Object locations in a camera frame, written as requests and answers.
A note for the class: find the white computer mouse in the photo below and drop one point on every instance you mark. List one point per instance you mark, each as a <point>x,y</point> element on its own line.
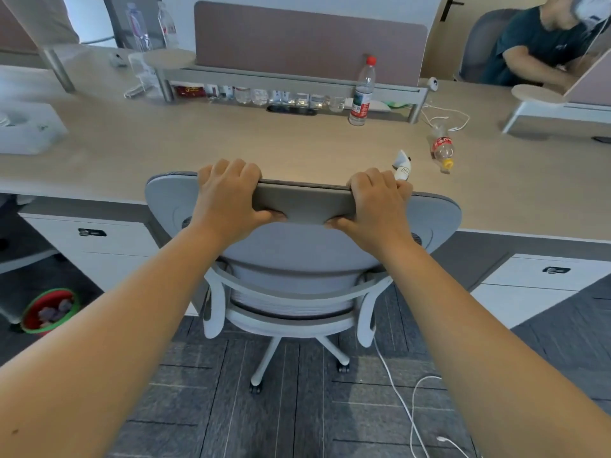
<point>379,105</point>

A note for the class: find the clear acrylic stand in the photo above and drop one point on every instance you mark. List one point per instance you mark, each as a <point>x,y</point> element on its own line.
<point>143,76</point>

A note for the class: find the yellow-capped clear drink bottle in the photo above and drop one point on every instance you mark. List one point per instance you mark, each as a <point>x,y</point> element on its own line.
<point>443,147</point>

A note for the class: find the red-capped clear water bottle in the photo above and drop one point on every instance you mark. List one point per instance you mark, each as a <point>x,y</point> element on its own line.
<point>363,97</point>

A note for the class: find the black desk power outlet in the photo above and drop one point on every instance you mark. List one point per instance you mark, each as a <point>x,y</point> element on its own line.
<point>291,110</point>

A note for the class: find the dark grey office chair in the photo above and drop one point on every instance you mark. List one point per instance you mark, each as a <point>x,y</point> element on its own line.
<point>482,42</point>

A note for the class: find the white headset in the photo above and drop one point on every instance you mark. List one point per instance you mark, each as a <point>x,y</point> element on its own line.
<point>592,9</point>

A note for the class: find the person's left hand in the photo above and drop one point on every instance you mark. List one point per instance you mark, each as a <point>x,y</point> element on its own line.
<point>224,200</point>

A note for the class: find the red packet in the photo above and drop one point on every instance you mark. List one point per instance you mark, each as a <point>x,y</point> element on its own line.
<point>190,91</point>

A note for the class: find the clear plastic water bottle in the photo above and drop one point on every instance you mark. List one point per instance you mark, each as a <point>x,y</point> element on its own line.
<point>136,26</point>

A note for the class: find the small white desk gadget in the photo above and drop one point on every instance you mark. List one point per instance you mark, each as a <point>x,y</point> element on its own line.
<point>117,59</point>

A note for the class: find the grey metal divider leg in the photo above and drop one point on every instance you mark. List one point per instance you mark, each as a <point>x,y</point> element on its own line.
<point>58,70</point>

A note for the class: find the person's right thumb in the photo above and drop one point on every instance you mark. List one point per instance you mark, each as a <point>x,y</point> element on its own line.
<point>341,222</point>

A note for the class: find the white cardboard box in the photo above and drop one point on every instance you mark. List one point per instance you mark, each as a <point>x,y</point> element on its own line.
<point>28,131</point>

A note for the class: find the row of clear bottles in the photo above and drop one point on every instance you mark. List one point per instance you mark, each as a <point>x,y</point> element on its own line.
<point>281,97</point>

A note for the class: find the person's left forearm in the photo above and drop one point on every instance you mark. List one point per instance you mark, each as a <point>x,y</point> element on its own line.
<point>105,338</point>

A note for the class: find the person's right middle finger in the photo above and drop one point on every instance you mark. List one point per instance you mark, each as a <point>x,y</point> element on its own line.
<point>381,178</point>

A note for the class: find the grey metal desk shelf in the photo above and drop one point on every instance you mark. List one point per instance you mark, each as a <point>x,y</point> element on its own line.
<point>286,81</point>

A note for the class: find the grey mesh office chair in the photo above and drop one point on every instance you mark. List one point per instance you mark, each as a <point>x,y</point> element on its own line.
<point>298,205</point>

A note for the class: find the mauve desk divider panel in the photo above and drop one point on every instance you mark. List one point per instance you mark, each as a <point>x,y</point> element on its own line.
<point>310,42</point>

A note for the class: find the white drawer cabinet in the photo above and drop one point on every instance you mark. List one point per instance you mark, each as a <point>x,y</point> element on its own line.
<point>114,252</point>
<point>530,286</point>

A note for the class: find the small white round camera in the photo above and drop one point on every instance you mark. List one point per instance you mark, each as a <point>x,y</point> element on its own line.
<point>433,83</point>

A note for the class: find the person's left thumb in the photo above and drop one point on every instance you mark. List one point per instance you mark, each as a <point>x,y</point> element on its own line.
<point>269,217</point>

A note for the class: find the person's left middle finger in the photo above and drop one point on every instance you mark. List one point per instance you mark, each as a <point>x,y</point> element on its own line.
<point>229,170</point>

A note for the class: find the red bin with green rim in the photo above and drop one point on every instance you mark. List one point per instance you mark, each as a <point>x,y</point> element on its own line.
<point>47,312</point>

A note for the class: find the person's right hand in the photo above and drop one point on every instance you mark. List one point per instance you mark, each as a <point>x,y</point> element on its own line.
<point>382,214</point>

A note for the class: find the person's right forearm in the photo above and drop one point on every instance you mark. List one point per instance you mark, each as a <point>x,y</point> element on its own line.
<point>491,348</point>

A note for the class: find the pink divider with white foot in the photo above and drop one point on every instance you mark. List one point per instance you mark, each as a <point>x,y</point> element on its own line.
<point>539,97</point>

